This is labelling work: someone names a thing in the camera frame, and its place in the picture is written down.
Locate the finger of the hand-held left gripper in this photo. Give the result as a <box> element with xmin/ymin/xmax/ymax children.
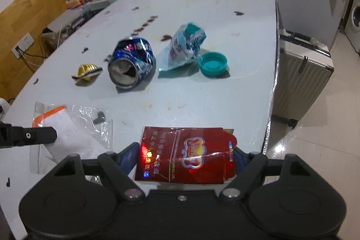
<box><xmin>13</xmin><ymin>126</ymin><xmax>58</xmax><ymax>147</ymax></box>

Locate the cream suitcase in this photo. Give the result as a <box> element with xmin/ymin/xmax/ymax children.
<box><xmin>271</xmin><ymin>28</ymin><xmax>335</xmax><ymax>128</ymax></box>

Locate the teal white snack wrapper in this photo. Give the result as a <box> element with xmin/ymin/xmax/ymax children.
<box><xmin>158</xmin><ymin>22</ymin><xmax>207</xmax><ymax>73</ymax></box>

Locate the white washing machine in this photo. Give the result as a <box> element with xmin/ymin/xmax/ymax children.
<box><xmin>344</xmin><ymin>0</ymin><xmax>360</xmax><ymax>54</ymax></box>

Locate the black power cable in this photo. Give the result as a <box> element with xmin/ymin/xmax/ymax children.
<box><xmin>17</xmin><ymin>47</ymin><xmax>47</xmax><ymax>67</ymax></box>

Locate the crushed blue can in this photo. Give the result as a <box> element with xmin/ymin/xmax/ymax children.
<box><xmin>108</xmin><ymin>36</ymin><xmax>156</xmax><ymax>89</ymax></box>

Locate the gold foil wrapper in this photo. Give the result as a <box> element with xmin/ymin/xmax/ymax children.
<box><xmin>71</xmin><ymin>63</ymin><xmax>103</xmax><ymax>83</ymax></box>

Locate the clear plastic zip bag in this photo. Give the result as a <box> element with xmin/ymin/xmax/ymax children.
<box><xmin>29</xmin><ymin>101</ymin><xmax>114</xmax><ymax>175</ymax></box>

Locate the wall power socket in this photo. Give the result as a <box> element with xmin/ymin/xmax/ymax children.
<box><xmin>11</xmin><ymin>33</ymin><xmax>34</xmax><ymax>59</ymax></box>

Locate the grey plastic container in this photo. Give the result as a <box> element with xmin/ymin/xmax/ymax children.
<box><xmin>46</xmin><ymin>0</ymin><xmax>111</xmax><ymax>41</ymax></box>

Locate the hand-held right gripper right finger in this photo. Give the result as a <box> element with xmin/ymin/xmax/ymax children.
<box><xmin>220</xmin><ymin>146</ymin><xmax>310</xmax><ymax>200</ymax></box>

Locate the toilet paper roll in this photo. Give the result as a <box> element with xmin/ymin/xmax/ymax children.
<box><xmin>0</xmin><ymin>98</ymin><xmax>12</xmax><ymax>117</ymax></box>

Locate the red foil carton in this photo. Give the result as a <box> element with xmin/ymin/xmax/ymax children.
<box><xmin>135</xmin><ymin>126</ymin><xmax>237</xmax><ymax>184</ymax></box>

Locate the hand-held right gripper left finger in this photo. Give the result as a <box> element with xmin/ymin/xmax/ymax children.
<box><xmin>53</xmin><ymin>141</ymin><xmax>147</xmax><ymax>200</ymax></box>

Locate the teal bottle cap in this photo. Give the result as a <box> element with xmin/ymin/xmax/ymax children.
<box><xmin>198</xmin><ymin>52</ymin><xmax>228</xmax><ymax>78</ymax></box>

